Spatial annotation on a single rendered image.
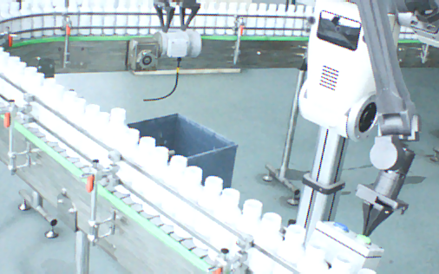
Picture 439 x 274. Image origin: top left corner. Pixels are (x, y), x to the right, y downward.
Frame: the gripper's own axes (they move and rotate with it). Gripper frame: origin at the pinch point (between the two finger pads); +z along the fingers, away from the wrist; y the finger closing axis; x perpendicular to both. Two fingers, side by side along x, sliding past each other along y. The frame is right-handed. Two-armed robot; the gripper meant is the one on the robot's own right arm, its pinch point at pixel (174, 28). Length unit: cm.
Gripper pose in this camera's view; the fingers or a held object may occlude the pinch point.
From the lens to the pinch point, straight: 163.2
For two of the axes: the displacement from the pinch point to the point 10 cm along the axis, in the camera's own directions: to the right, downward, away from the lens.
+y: -7.1, 1.8, -6.8
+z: -1.3, 9.1, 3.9
